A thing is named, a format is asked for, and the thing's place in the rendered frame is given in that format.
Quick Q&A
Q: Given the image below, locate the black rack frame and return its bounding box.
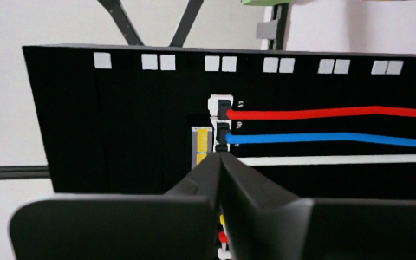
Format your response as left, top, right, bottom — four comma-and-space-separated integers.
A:
33, 43, 416, 56

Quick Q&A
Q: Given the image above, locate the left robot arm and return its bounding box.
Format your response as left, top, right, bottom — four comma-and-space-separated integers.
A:
97, 0, 204, 47

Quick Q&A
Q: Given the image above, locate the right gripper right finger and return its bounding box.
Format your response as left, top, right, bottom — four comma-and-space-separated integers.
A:
219, 152, 416, 260

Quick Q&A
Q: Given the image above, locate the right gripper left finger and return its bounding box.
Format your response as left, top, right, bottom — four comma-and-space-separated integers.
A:
6, 152, 222, 260

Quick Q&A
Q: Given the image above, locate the yellow label strip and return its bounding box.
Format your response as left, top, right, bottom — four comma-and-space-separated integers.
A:
196, 127, 210, 164

